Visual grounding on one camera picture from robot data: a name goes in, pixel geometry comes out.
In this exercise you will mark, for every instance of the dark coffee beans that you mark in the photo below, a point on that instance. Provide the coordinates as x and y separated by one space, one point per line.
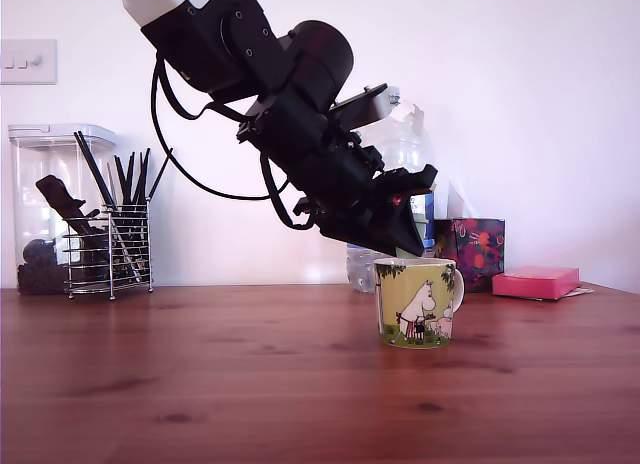
35 279

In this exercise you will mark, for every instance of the black plastic utensil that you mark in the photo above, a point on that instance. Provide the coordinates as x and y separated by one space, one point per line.
60 194

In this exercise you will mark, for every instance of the long black chopstick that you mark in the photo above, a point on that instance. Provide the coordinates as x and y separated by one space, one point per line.
97 164
91 164

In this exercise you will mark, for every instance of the pink paper sheet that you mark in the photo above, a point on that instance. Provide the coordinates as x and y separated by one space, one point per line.
582 290

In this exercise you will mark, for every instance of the white tissue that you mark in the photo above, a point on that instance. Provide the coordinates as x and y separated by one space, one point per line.
462 204

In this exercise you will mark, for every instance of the green cartoon print mug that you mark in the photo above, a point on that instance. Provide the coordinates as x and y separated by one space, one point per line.
400 294

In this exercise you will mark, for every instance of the pink flat box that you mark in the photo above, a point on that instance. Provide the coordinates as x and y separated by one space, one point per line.
535 284

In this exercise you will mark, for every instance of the clear storage jar white lid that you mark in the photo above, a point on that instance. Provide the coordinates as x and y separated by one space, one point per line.
60 134

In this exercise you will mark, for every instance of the white wall light switch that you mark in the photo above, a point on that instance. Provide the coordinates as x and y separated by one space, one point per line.
30 64

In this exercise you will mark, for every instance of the thin grey chopstick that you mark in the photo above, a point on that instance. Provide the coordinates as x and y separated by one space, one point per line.
112 184

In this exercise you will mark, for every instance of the large clear water bottle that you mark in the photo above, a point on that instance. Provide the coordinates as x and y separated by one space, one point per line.
407 144

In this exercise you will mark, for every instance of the floral tissue box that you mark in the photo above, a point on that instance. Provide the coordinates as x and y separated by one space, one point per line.
480 254

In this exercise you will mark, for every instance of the grey-green coffee capsule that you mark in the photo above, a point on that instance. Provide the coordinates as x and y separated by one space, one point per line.
405 252

